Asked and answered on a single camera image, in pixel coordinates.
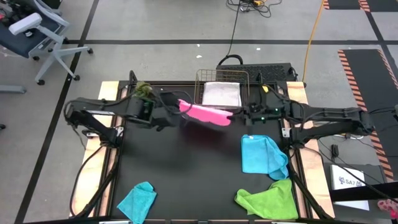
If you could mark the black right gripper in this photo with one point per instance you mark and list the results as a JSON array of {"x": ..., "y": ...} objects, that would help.
[{"x": 259, "y": 114}]

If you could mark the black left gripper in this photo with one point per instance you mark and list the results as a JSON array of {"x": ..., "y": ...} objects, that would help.
[{"x": 166, "y": 112}]

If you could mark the white waffle microfiber towel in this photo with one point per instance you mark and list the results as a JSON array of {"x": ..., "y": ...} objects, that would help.
[{"x": 221, "y": 93}]

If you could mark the pink microfiber towel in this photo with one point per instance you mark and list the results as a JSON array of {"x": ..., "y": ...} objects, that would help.
[{"x": 205, "y": 113}]

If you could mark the light blue microfiber towel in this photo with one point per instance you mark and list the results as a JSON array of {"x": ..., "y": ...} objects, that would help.
[{"x": 264, "y": 155}]

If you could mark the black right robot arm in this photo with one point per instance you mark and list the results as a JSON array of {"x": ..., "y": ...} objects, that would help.
[{"x": 335, "y": 119}]

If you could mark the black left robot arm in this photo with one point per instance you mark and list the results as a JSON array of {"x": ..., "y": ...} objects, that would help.
[{"x": 102, "y": 109}]

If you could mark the green microfiber towel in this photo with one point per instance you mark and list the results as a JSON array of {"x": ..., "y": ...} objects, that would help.
[{"x": 270, "y": 202}]

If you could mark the teal microfiber towel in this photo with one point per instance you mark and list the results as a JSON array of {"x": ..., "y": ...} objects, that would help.
[{"x": 136, "y": 202}]

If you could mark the small potted green plant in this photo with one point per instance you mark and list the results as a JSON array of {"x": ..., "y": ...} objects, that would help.
[{"x": 143, "y": 90}]

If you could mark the black perforated computer case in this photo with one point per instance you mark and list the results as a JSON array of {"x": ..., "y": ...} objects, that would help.
[{"x": 273, "y": 72}]

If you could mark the wooden side board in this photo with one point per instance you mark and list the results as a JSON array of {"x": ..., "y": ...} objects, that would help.
[
  {"x": 297, "y": 91},
  {"x": 105, "y": 88}
]

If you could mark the black power brick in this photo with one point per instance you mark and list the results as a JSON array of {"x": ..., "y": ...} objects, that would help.
[{"x": 335, "y": 150}]

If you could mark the white printed paper box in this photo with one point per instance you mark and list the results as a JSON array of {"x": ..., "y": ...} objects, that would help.
[{"x": 345, "y": 174}]

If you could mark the hazard-striped black floor mat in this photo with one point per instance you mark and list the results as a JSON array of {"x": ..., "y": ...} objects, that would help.
[
  {"x": 367, "y": 87},
  {"x": 384, "y": 4},
  {"x": 342, "y": 3}
]

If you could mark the black metal beam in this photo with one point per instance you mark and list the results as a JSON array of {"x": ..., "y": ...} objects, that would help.
[{"x": 363, "y": 192}]

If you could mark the grey desk leg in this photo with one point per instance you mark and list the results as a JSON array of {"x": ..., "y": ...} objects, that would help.
[{"x": 12, "y": 89}]

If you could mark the grey office chair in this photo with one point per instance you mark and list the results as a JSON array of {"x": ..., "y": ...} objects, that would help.
[{"x": 25, "y": 23}]

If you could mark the pink patterned object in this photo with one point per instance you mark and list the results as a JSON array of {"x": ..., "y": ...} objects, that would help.
[{"x": 388, "y": 207}]

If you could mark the black frame post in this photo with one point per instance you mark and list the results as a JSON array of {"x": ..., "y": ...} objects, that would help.
[{"x": 133, "y": 76}]

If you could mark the black frame strut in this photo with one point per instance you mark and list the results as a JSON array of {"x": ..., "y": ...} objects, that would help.
[
  {"x": 308, "y": 193},
  {"x": 102, "y": 189}
]

